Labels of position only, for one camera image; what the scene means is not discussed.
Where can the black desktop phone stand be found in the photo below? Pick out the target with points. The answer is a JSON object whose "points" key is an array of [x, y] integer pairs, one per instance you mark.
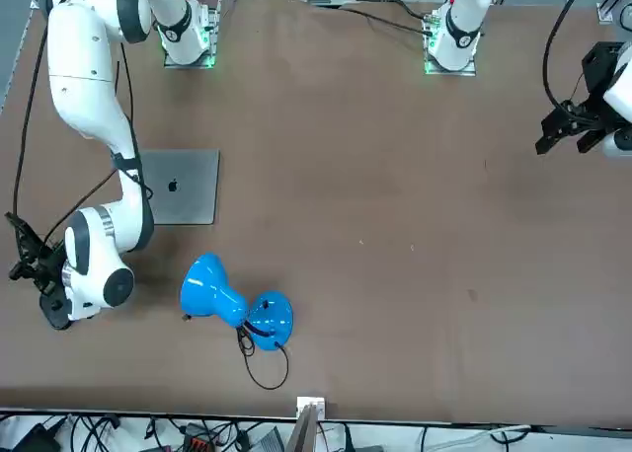
{"points": [[54, 311]]}

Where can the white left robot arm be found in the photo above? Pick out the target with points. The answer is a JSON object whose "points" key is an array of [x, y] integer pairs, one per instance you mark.
{"points": [[459, 32]]}

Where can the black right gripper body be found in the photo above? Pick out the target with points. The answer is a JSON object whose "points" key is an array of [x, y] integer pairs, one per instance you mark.
{"points": [[52, 269]]}

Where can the aluminium frame post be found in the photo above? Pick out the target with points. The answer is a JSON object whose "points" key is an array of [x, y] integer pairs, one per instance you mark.
{"points": [[306, 427]]}

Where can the blue desk lamp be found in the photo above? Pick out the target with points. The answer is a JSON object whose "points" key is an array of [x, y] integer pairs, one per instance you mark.
{"points": [[207, 289]]}

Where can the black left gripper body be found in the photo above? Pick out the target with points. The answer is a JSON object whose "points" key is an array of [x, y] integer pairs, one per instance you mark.
{"points": [[600, 72]]}

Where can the black power adapter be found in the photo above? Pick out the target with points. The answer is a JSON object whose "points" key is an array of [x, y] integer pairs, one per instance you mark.
{"points": [[34, 439]]}

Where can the orange black device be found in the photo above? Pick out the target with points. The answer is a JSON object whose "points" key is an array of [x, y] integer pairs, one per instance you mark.
{"points": [[196, 443]]}

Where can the grey closed laptop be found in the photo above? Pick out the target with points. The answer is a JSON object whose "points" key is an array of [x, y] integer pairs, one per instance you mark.
{"points": [[187, 185]]}

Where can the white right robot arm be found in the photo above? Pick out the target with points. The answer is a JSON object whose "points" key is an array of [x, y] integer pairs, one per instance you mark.
{"points": [[84, 87]]}

